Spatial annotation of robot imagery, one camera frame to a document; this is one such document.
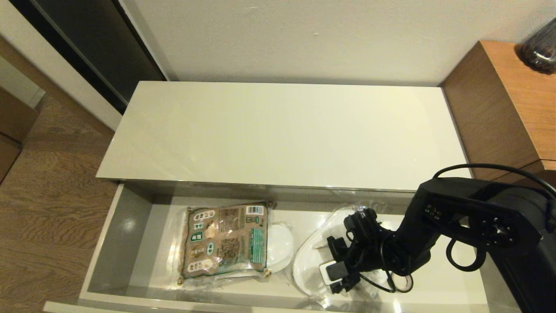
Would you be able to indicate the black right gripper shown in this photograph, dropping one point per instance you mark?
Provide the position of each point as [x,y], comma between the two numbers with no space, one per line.
[339,273]

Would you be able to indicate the white slippers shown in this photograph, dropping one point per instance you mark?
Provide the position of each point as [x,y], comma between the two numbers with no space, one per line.
[308,265]

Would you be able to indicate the white deep cabinet drawer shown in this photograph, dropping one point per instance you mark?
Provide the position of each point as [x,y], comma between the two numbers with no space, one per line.
[130,243]

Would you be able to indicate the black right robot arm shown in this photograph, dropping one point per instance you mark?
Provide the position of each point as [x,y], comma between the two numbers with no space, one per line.
[456,208]

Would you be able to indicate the white round pads pack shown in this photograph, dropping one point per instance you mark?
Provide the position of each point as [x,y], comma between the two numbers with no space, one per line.
[281,245]

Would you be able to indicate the black tape roll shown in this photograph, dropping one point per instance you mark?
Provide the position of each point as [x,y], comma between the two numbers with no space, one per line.
[409,287]

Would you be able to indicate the brown printed snack bag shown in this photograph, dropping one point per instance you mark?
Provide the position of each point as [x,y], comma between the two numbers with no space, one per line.
[226,239]

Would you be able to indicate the white glossy low cabinet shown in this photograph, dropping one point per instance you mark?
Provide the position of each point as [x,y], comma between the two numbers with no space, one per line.
[260,134]

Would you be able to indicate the brown wooden side table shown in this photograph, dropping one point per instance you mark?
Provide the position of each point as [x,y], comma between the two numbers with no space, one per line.
[495,113]

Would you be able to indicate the dark glass vase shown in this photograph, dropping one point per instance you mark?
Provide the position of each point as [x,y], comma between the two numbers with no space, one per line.
[541,48]

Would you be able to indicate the dark door panel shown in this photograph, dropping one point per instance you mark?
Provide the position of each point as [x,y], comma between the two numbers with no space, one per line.
[95,48]

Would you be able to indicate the brown wooden furniture piece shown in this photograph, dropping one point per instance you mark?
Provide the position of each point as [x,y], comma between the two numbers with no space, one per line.
[13,130]

